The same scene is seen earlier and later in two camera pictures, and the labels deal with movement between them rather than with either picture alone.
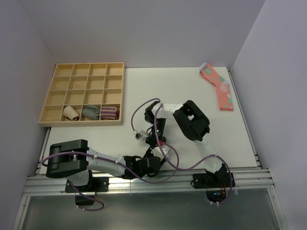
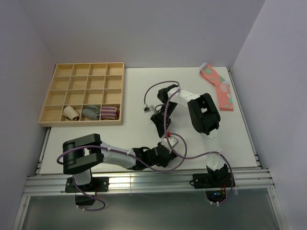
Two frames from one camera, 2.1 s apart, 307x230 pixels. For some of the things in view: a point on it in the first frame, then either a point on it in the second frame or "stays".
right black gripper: (151, 141) -> (159, 123)
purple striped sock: (110, 112) stays
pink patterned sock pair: (223, 88) stays
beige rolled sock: (70, 114) stays
